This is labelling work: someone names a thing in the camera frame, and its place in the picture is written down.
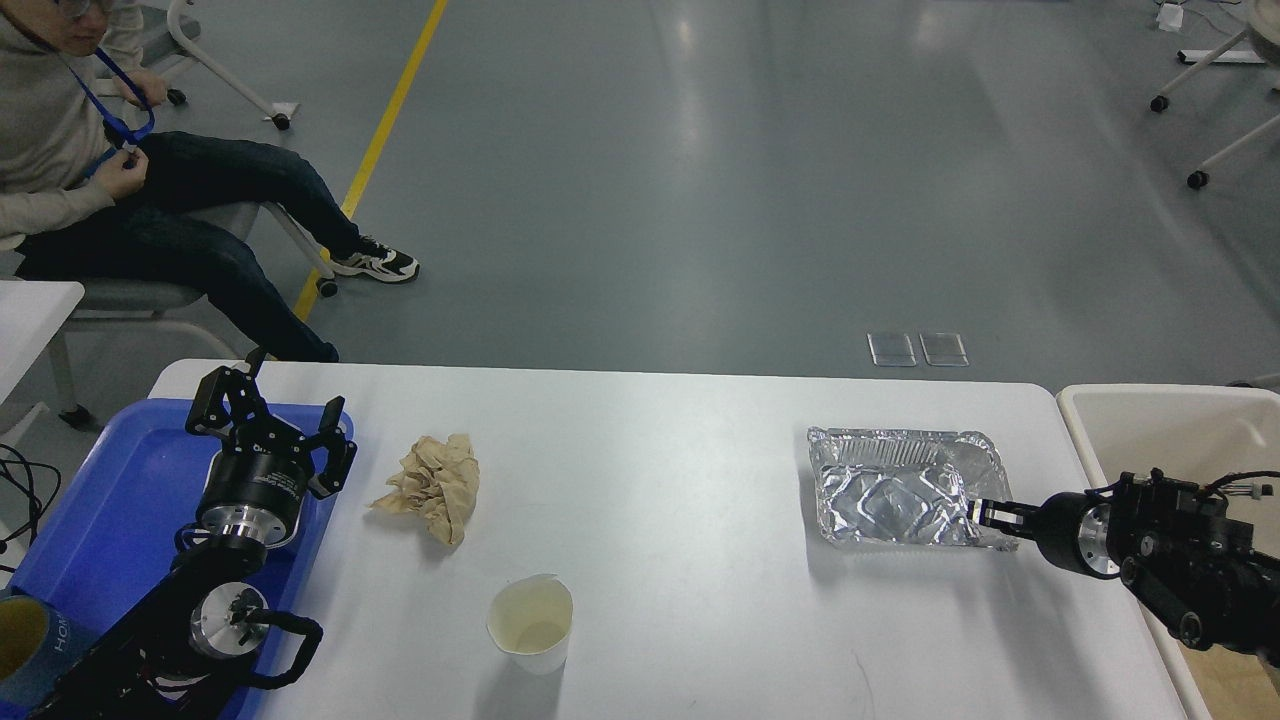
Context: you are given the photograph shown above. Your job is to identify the brown paper bag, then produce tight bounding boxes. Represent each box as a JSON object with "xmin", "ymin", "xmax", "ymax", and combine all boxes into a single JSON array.
[{"xmin": 1180, "ymin": 646, "xmax": 1279, "ymax": 719}]

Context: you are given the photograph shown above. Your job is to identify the white side table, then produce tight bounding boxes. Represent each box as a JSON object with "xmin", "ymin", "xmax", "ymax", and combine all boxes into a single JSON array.
[{"xmin": 1, "ymin": 278, "xmax": 84, "ymax": 400}]

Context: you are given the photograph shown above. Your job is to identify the black cables at left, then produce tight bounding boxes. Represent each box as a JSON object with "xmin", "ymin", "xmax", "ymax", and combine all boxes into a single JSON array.
[{"xmin": 0, "ymin": 439, "xmax": 61, "ymax": 561}]

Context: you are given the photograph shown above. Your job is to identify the white sneaker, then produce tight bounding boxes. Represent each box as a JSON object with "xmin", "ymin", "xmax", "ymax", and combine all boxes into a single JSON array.
[{"xmin": 328, "ymin": 234, "xmax": 420, "ymax": 284}]

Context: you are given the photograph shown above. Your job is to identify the person's hand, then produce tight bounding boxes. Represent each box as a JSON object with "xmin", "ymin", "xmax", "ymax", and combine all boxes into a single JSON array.
[{"xmin": 90, "ymin": 149, "xmax": 148, "ymax": 201}]

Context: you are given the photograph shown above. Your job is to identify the person's other hand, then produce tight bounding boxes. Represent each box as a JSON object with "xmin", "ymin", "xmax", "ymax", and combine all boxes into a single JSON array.
[{"xmin": 114, "ymin": 69, "xmax": 169, "ymax": 108}]

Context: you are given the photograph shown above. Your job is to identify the clear floor marker right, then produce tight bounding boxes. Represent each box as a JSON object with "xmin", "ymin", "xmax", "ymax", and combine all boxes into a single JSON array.
[{"xmin": 918, "ymin": 332, "xmax": 970, "ymax": 368}]

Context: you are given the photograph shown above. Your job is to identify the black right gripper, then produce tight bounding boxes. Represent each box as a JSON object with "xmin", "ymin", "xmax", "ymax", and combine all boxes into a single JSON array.
[{"xmin": 972, "ymin": 492, "xmax": 1116, "ymax": 580}]

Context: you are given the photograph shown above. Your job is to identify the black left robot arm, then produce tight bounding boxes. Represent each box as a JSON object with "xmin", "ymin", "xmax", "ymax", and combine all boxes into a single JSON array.
[{"xmin": 27, "ymin": 348, "xmax": 357, "ymax": 719}]

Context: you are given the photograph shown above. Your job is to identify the rectangular metal tin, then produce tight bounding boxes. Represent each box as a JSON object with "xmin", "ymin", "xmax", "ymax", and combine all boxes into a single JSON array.
[{"xmin": 268, "ymin": 493, "xmax": 316, "ymax": 557}]

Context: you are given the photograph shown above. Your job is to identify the brown paper napkin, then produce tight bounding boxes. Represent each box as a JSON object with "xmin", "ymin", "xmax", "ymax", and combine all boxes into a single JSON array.
[{"xmin": 370, "ymin": 433, "xmax": 480, "ymax": 547}]

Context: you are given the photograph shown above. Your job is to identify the blue lanyard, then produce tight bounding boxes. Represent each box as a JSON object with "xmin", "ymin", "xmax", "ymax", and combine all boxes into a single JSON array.
[{"xmin": 65, "ymin": 47, "xmax": 156, "ymax": 181}]

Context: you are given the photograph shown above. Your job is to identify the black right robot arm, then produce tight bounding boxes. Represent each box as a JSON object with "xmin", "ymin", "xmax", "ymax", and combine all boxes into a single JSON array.
[{"xmin": 968, "ymin": 468, "xmax": 1279, "ymax": 666}]

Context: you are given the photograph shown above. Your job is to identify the seated person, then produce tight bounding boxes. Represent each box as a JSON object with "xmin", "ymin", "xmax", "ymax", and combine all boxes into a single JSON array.
[{"xmin": 1, "ymin": 1, "xmax": 364, "ymax": 363}]

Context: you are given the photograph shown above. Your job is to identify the aluminium foil tray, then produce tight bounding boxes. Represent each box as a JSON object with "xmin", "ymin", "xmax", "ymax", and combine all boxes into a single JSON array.
[{"xmin": 806, "ymin": 427, "xmax": 1019, "ymax": 552}]

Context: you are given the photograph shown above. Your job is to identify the grey office chair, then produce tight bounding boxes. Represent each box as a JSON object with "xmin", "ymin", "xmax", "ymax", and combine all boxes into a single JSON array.
[{"xmin": 40, "ymin": 0, "xmax": 340, "ymax": 427}]

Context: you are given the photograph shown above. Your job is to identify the dark teal HOME mug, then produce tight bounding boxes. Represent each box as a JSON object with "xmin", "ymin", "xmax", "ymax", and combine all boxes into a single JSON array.
[{"xmin": 1, "ymin": 594, "xmax": 93, "ymax": 708}]

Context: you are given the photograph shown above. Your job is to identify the blue plastic tray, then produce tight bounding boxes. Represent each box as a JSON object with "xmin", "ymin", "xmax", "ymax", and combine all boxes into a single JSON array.
[{"xmin": 8, "ymin": 398, "xmax": 355, "ymax": 720}]

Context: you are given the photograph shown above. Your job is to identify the white paper cup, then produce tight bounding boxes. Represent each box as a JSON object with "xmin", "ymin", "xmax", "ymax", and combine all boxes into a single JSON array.
[{"xmin": 486, "ymin": 574, "xmax": 573, "ymax": 676}]

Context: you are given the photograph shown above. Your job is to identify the white chair base right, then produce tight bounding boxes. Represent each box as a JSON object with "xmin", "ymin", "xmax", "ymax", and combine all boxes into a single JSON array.
[{"xmin": 1149, "ymin": 0, "xmax": 1280, "ymax": 191}]

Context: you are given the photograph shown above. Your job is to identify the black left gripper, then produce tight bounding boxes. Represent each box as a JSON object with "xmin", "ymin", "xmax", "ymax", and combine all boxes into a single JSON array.
[{"xmin": 186, "ymin": 347, "xmax": 358, "ymax": 546}]

